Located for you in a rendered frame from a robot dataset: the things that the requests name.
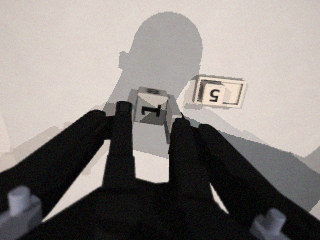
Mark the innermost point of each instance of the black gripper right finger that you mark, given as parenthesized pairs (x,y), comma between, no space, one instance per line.
(245,193)

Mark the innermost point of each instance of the white cube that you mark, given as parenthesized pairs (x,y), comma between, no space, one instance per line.
(211,93)
(151,106)

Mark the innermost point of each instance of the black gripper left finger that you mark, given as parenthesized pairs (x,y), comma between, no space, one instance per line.
(31,189)

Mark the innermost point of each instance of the beige open tray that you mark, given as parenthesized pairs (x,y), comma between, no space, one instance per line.
(233,94)

